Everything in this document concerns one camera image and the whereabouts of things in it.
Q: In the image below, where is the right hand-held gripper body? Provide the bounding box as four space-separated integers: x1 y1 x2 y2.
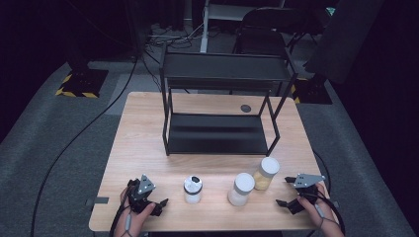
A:
289 173 326 215

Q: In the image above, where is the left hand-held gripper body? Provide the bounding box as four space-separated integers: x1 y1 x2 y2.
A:
126 174 157 215

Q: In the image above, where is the glass shaker with metal lid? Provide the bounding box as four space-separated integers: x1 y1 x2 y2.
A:
183 175 204 204

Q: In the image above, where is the white-lidded jar of white powder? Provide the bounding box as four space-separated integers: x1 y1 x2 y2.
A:
227 172 256 207

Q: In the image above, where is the black metal two-tier rack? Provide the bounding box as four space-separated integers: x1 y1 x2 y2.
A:
159 44 299 158

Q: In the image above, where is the person's left hand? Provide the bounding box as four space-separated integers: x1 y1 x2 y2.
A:
114 188 157 237

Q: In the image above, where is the person's right hand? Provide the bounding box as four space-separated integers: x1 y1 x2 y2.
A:
297 183 337 229

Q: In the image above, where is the white-lidded jar of yellow powder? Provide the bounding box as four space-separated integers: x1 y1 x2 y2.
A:
252 156 282 192

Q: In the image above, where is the black base with hazard tape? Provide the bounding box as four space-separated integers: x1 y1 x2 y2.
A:
291 76 334 106
54 67 110 100

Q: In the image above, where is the large dark panel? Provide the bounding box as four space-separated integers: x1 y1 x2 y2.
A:
302 0 386 85

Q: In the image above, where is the black folding chair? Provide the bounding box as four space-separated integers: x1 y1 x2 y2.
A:
231 7 318 57

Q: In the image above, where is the right hand-held gripper cable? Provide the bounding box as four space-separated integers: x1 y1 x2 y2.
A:
307 150 347 236

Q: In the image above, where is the hand-held gripper cable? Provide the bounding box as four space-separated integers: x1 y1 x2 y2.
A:
307 150 347 236
109 189 133 237

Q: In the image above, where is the left hand-held gripper cable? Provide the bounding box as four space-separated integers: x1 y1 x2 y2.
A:
109 189 133 237

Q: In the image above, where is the long black floor cable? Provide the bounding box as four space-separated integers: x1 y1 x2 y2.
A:
30 53 139 237

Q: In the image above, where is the bundle of floor cables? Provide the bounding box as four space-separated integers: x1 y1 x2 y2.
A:
143 22 206 51

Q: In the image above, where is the white metal frame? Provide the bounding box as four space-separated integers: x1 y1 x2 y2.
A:
200 0 287 54

